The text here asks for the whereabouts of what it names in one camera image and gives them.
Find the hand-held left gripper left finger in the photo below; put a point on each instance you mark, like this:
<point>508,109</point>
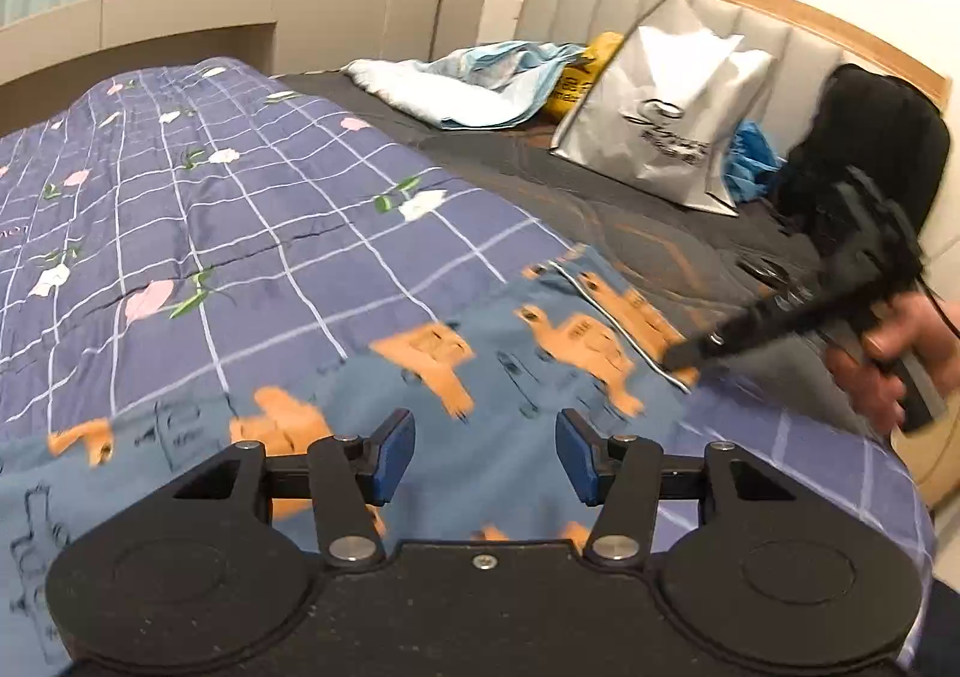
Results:
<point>394,456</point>

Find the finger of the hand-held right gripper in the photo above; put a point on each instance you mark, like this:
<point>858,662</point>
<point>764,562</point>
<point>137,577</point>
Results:
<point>735,332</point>

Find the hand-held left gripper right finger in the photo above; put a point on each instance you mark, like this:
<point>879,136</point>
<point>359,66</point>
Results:
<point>577,456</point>

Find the blue pants with orange cars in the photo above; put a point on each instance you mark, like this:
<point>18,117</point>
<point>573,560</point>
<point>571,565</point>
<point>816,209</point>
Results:
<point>487,362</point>

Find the person's right hand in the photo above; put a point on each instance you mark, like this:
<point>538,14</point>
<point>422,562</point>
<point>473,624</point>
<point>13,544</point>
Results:
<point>900,347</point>

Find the black backpack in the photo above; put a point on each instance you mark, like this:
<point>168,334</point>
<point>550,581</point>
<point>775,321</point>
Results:
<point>877,122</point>

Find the blue plastic bag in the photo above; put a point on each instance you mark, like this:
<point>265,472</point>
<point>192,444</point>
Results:
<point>754,160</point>

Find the dark grey quilted mattress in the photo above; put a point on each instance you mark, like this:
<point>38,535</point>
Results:
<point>600,197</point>

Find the white shopping bag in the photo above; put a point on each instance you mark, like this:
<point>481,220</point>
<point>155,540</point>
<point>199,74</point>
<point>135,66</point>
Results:
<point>667,92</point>

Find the purple checked floral quilt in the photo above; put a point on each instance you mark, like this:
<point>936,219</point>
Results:
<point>262,197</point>

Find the yellow plastic bag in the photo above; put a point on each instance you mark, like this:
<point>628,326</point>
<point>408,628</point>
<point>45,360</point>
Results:
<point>577,81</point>

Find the light blue cloth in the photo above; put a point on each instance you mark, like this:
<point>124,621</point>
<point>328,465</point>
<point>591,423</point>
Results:
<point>510,66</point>

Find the white towel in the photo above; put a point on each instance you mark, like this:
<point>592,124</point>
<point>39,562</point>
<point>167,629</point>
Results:
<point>420,88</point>

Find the beige built-in cabinet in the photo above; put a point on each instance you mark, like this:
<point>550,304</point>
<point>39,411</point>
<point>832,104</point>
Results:
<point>337,17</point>

